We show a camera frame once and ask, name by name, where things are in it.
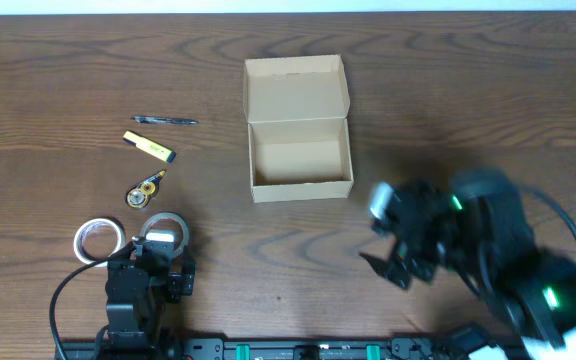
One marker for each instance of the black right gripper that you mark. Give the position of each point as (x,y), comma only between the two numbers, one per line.
(404,257)

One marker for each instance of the open brown cardboard box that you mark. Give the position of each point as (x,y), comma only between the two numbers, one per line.
(296,109)

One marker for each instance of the black ballpoint pen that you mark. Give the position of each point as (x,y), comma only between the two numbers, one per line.
(164,120)

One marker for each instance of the white tape roll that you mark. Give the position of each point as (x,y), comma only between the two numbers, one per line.
(87,228)

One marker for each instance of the yellow black correction tape dispenser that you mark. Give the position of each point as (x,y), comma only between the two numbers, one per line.
(143,192)

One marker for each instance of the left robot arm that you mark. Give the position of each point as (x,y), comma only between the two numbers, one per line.
(134,326)

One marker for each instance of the clear tape roll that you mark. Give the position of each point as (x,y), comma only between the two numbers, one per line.
(185,231)

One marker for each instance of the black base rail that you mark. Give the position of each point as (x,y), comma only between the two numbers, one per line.
(218,349)

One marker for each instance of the yellow highlighter marker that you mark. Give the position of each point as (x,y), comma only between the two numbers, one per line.
(150,147)

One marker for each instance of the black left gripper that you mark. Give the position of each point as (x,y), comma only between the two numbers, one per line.
(182,282)

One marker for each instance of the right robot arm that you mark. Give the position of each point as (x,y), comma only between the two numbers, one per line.
(477,228)

